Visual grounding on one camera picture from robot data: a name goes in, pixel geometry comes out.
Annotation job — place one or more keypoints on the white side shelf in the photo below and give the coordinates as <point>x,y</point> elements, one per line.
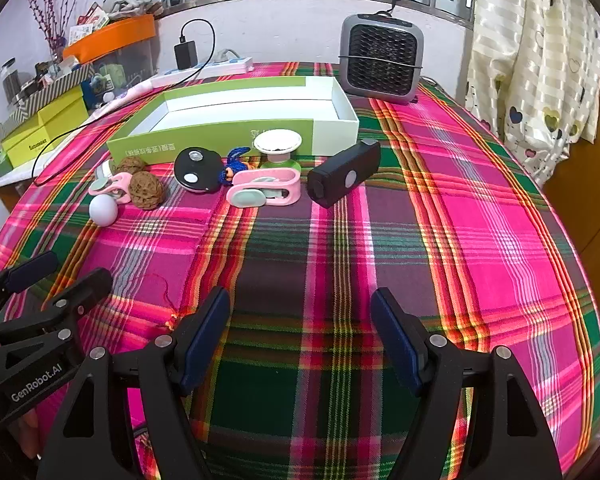
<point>10,175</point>

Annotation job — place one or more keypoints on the clear bin with orange lid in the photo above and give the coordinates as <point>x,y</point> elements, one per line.
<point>115,35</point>

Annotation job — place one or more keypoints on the cream heart print curtain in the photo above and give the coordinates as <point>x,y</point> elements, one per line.
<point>530,60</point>

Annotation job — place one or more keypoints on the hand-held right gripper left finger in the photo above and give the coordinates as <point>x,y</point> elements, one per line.
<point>205,350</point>

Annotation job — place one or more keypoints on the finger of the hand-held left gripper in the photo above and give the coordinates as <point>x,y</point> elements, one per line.
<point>80,292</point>
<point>30,270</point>

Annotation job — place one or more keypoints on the grey white striped box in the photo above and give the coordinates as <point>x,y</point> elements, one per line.
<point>45,97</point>

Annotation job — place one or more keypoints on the large pink clip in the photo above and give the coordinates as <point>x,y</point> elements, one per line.
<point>280,187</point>

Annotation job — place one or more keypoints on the dark glass jar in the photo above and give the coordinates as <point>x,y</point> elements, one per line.
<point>10,80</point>

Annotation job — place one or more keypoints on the grey fan heater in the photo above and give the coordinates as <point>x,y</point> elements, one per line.
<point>380,55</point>

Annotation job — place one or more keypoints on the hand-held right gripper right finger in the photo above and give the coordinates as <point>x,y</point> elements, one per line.
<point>395,340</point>

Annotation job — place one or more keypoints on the pink green plaid tablecloth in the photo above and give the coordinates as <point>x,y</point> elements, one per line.
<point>330,240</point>

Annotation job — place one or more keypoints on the wooden cabinet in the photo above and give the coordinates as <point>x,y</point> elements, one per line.
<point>585,210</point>

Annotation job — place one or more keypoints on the green white suction cup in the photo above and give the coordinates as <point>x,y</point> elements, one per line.
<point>277,142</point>

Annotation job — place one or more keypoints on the black round disc device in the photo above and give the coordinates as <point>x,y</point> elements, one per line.
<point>197,170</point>

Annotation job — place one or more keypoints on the black rectangular device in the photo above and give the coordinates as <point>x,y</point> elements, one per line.
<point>342,172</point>

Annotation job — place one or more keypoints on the pink flower branches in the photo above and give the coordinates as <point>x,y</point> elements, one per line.
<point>45,15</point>

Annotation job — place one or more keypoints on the small pink clip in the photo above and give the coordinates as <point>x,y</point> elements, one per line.
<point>120,189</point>

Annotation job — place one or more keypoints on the blue printed carton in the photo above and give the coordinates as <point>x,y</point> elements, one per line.
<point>97,87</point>

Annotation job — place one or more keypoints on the white power strip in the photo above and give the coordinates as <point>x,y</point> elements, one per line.
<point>225,64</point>

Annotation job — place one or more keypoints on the green white cardboard box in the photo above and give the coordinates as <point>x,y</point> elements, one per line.
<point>205,135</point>

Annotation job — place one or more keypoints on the black charger adapter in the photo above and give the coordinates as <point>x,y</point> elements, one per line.
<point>185,55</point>

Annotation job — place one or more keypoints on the brown walnut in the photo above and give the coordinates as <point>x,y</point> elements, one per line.
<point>149,189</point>
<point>131,166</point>

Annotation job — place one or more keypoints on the white pink tube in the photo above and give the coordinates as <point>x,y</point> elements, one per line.
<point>130,95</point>

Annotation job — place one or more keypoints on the printed packets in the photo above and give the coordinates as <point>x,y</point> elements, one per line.
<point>87,22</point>

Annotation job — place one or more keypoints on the white ball massager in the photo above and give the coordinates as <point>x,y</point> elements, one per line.
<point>103,210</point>

